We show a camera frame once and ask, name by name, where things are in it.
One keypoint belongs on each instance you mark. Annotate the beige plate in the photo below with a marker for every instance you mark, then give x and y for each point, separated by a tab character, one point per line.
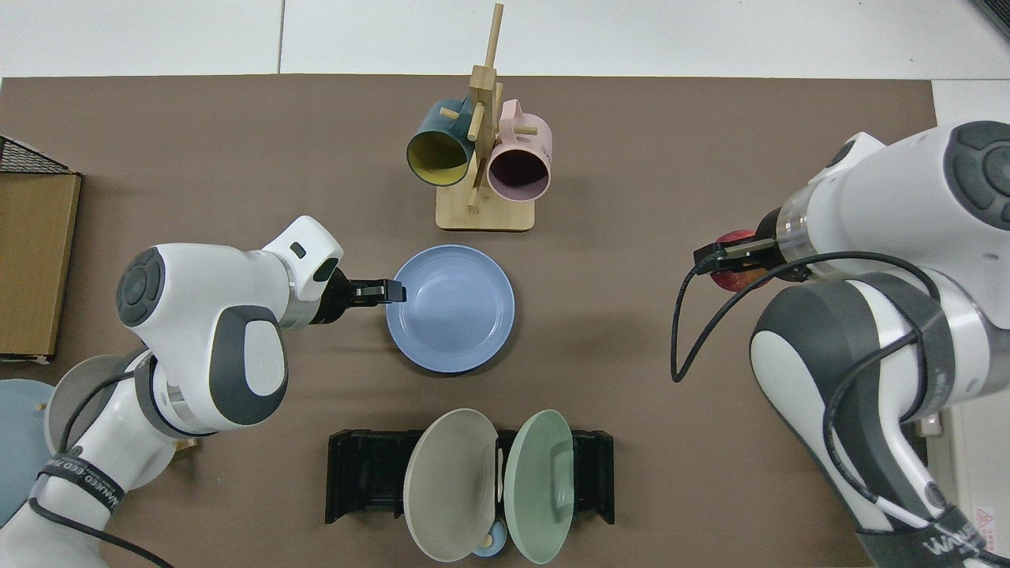
450	489

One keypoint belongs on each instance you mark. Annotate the brown table cloth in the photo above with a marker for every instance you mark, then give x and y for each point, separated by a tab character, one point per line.
592	331

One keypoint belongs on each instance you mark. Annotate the green plate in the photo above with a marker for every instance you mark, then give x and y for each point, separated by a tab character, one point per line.
536	489

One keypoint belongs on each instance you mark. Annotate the dark grey ridged object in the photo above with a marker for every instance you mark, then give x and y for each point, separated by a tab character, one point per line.
998	12

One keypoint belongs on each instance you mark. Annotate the red yellow apple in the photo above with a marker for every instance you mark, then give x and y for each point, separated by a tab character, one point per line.
738	282

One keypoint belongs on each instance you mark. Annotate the grey plate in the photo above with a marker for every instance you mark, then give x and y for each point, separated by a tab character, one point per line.
79	386

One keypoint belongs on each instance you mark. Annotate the black dish rack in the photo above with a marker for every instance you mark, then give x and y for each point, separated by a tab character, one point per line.
363	473

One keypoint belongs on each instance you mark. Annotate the pink cup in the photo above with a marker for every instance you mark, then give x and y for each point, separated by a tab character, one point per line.
530	142

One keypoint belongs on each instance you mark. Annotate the teal cup yellow inside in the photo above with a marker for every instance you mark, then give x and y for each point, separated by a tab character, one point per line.
430	126

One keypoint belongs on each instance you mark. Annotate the pale toaster oven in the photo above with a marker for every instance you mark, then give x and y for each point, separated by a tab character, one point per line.
978	473

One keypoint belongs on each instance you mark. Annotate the wooden cup stand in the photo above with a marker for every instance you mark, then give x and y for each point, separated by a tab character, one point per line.
485	217

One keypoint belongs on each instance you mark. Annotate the small blue round thing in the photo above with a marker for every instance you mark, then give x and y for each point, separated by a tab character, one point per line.
493	546

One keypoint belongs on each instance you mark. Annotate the light blue plate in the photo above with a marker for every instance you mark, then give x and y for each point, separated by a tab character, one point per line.
20	442

